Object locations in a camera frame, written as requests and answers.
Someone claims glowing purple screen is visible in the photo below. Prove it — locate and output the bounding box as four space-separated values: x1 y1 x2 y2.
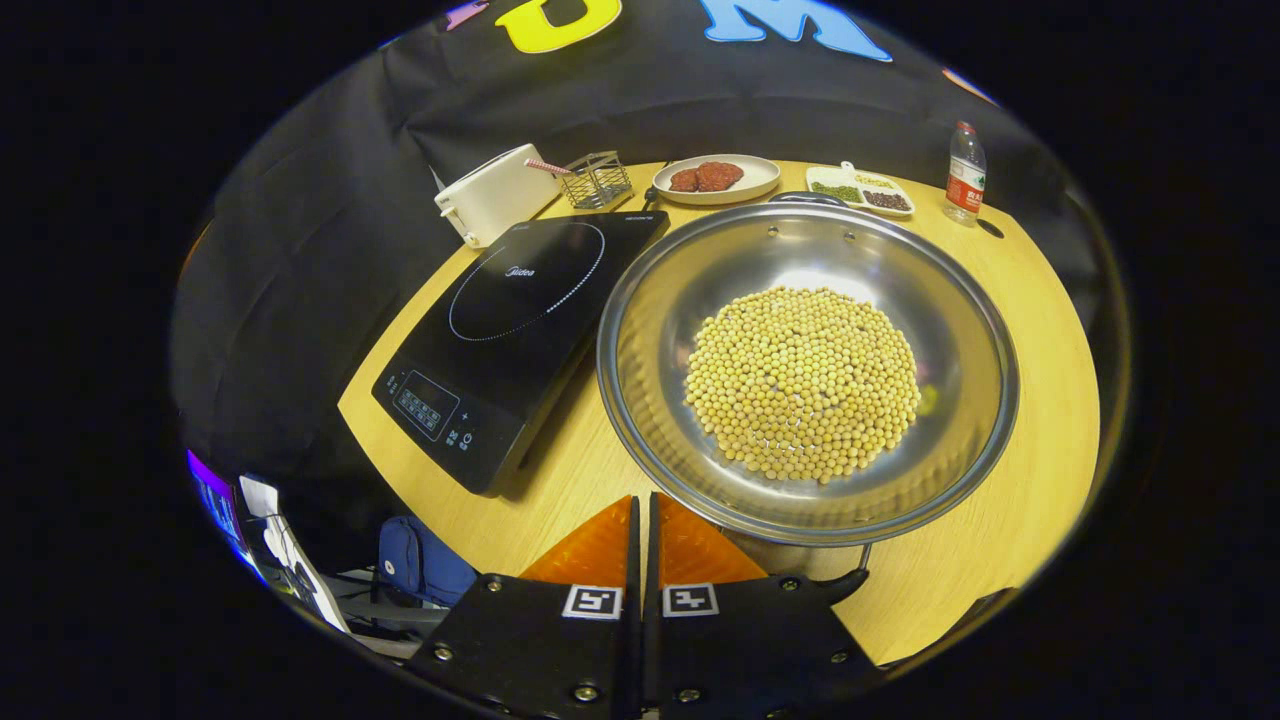
187 450 246 561

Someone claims white toaster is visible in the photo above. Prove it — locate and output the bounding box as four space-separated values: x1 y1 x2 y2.
434 143 561 249

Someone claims white oval plate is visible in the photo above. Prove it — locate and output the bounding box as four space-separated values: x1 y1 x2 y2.
652 154 782 207

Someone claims pile of soybeans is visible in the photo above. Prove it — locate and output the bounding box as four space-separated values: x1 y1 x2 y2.
684 286 923 485

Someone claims steel pot with black handles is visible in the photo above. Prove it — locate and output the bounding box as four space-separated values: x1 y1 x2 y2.
597 192 1021 606

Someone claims blue bag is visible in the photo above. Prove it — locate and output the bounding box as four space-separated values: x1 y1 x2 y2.
378 515 479 608

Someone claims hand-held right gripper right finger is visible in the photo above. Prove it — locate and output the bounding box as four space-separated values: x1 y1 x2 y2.
645 492 886 720

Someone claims wire mesh utensil basket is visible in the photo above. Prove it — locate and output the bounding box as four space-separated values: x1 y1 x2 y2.
560 151 634 210

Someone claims black induction cooktop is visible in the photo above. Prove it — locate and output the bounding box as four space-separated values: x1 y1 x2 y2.
372 210 671 498

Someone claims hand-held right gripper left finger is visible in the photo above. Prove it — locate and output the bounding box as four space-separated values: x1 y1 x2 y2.
405 494 641 720

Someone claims white divided dish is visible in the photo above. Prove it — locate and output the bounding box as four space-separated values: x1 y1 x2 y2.
806 161 916 218

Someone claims clear plastic water bottle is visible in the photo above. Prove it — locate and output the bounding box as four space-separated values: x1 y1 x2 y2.
943 121 988 228

